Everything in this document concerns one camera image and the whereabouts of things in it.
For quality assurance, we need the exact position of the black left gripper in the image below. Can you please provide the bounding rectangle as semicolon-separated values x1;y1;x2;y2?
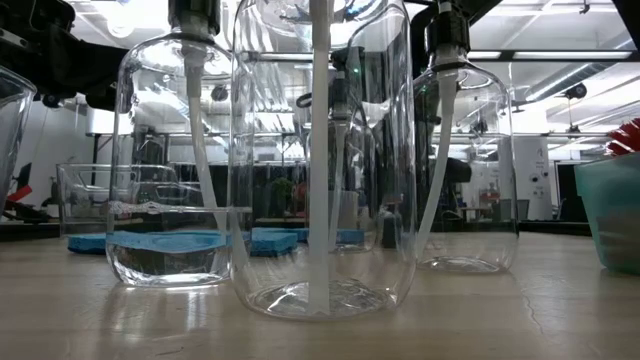
0;0;132;111

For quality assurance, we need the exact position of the clear pump bottle holding water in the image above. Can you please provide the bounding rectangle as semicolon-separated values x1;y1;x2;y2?
105;0;235;290

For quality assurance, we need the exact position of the black round ceiling fixture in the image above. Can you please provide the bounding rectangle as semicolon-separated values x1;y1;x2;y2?
41;87;65;109
564;82;589;101

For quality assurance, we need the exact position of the large clear plastic bin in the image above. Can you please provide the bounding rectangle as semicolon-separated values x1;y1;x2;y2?
0;66;38;217

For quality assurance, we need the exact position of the black monitor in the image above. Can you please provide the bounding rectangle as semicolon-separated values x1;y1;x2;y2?
14;162;33;194

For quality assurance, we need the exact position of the small clear plastic container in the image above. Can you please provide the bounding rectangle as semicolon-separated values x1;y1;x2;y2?
56;162;216;240

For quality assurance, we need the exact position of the white cylindrical machine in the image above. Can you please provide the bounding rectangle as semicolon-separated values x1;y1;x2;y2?
512;135;554;222

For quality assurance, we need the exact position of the teal plastic bin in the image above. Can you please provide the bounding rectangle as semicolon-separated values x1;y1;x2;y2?
573;152;640;276

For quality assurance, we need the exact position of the black aluminium table frame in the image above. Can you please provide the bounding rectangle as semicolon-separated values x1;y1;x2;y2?
0;219;594;242

